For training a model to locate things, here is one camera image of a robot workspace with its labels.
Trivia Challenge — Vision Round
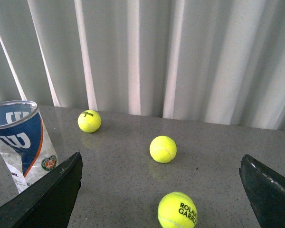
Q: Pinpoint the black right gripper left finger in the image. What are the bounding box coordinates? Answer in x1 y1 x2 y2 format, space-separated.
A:
0 152 83 228

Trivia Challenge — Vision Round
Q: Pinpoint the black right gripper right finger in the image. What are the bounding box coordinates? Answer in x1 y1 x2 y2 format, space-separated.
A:
239 154 285 228

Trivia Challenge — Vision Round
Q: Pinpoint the clear Wilson tennis ball can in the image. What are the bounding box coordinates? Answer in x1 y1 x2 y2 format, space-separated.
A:
0 101 59 193

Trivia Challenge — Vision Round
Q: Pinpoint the Wilson 3 tennis ball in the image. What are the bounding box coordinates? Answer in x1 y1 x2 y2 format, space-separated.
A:
77 110 102 133

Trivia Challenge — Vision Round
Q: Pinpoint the Roland Garros tennis ball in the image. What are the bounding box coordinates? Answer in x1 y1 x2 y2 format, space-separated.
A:
157 192 198 228

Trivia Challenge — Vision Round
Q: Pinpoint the plain yellow tennis ball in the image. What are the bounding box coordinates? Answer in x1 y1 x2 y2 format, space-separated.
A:
149 135 177 163

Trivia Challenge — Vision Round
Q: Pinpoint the white pleated curtain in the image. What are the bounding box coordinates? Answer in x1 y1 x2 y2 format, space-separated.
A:
0 0 285 130

